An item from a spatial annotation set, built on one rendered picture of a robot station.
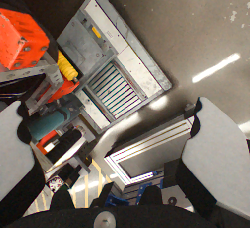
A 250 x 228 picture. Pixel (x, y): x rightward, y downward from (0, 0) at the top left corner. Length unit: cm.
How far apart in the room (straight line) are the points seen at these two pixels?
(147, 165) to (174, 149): 27
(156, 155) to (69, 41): 102
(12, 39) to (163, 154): 107
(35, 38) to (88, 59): 69
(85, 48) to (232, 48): 93
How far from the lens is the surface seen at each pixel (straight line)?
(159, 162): 122
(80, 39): 105
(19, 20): 38
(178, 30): 110
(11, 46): 36
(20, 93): 84
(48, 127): 78
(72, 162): 119
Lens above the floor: 110
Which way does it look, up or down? 62 degrees down
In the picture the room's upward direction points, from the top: 140 degrees counter-clockwise
